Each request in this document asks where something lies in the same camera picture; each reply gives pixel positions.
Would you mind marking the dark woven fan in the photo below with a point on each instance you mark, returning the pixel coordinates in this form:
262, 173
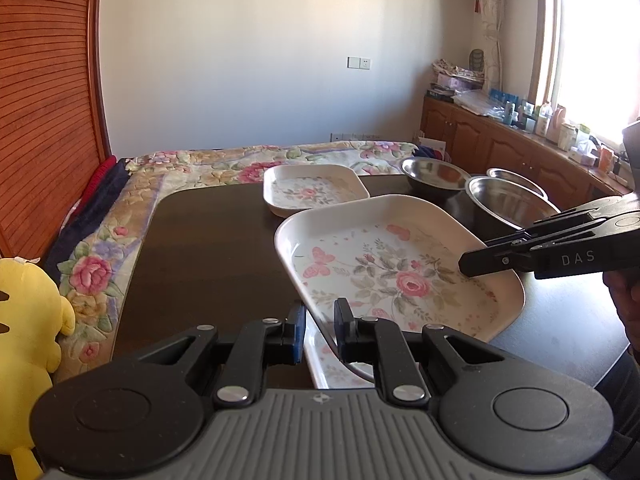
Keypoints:
477, 62

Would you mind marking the wooden slatted headboard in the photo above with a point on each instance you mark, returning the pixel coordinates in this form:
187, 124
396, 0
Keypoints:
45, 110

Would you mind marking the red and blue cloth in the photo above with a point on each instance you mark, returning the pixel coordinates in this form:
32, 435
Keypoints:
431, 152

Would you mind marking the yellow plush toy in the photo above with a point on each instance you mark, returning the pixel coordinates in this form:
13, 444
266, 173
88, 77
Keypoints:
25, 340

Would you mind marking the person's right hand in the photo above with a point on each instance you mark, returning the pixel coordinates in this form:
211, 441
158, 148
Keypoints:
625, 305

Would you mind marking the white wall switch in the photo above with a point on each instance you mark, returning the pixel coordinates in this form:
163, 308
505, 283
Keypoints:
358, 63

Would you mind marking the white plastic bottle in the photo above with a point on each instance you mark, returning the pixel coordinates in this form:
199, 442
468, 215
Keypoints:
546, 120

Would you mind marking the patterned curtain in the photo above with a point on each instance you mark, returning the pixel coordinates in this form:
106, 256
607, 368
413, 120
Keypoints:
490, 25

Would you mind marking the wooden cabinet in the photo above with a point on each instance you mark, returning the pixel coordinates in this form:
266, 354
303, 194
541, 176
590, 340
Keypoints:
475, 135

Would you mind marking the window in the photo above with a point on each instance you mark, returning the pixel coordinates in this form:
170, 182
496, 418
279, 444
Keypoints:
595, 50

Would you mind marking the dark flat box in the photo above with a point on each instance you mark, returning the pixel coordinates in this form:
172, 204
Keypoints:
440, 95

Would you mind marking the pile of floral cloth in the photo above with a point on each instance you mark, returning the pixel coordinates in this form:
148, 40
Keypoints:
452, 67

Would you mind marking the pink jug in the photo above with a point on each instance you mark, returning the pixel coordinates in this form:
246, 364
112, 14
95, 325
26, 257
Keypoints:
556, 127

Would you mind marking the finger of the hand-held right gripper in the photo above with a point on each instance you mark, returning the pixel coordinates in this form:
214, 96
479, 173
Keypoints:
570, 260
575, 218

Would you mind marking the clear plastic bags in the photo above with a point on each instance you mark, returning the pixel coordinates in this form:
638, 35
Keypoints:
477, 102

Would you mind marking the teal can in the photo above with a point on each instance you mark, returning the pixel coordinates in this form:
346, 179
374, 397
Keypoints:
509, 112

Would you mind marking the large stainless steel bowl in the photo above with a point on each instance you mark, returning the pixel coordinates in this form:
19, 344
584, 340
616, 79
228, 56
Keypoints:
505, 206

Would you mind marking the orange cup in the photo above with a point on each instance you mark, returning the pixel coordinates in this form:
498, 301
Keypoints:
606, 159

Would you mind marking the large floral white tray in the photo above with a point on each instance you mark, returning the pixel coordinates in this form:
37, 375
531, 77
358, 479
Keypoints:
380, 270

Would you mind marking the person's dark clothing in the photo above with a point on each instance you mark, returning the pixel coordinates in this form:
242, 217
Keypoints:
620, 410

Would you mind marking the pink box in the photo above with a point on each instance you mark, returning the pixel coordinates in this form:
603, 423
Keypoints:
457, 82

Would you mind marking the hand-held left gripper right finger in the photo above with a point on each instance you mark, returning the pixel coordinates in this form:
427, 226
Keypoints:
342, 321

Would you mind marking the small floral white tray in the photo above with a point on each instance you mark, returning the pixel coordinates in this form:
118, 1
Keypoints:
310, 192

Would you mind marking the tissue box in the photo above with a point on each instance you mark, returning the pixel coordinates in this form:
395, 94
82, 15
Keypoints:
582, 156

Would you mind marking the white paper bag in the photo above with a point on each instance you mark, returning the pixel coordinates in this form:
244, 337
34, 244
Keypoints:
430, 141

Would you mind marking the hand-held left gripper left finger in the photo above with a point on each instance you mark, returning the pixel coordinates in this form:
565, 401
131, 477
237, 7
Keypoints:
298, 331

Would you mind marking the dark navy cloth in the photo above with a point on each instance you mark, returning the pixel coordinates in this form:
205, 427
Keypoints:
95, 212

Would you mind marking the white jar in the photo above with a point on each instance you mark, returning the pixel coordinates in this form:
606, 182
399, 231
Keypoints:
567, 136

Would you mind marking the row of blue boxes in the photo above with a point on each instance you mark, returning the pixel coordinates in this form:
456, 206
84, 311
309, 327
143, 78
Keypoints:
502, 96

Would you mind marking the wide-rimmed stainless steel bowl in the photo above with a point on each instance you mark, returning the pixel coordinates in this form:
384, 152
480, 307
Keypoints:
435, 176

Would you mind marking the floral blanket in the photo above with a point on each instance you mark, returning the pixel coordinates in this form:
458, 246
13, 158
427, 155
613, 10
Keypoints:
100, 270

